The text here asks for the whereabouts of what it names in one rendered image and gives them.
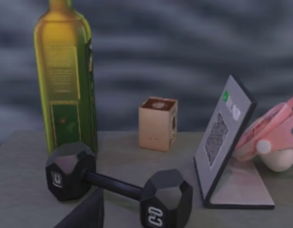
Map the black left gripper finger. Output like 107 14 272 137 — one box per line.
53 189 105 228

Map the black hex dumbbell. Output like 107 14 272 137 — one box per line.
45 142 193 228

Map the small tan cardboard box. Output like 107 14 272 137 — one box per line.
138 96 178 152

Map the green glass bottle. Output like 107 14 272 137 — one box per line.
33 0 99 156

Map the grey QR code sign stand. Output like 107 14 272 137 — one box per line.
193 74 275 210

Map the pink and white toy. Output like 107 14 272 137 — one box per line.
234 93 293 172

